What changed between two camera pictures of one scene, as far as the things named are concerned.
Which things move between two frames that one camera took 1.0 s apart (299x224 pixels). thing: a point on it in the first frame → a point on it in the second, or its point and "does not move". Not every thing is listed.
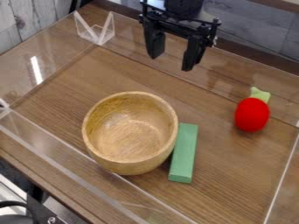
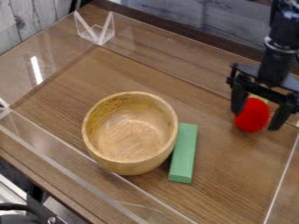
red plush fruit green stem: [253, 112] does not move
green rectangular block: [184, 153] does not move
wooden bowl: [130, 129] does not move
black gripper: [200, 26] → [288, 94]
